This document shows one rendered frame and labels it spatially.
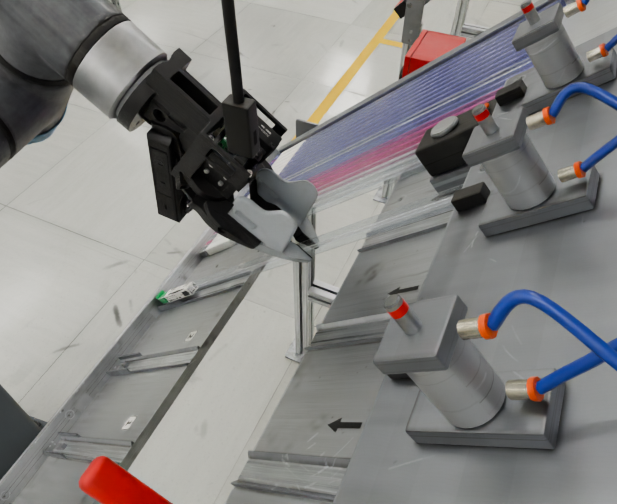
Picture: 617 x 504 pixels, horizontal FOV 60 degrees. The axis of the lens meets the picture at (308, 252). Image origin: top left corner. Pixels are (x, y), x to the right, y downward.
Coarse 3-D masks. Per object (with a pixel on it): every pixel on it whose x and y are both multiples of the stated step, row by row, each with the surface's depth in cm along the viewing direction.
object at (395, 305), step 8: (392, 296) 16; (400, 296) 16; (384, 304) 16; (392, 304) 16; (400, 304) 16; (392, 312) 16; (400, 312) 16; (408, 312) 16; (400, 320) 16; (408, 320) 16; (416, 320) 16; (408, 328) 16; (416, 328) 16
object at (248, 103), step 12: (228, 96) 38; (228, 108) 38; (240, 108) 38; (252, 108) 38; (228, 120) 39; (240, 120) 38; (252, 120) 38; (228, 132) 40; (240, 132) 39; (252, 132) 39; (228, 144) 41; (240, 144) 40; (252, 144) 40; (252, 156) 40
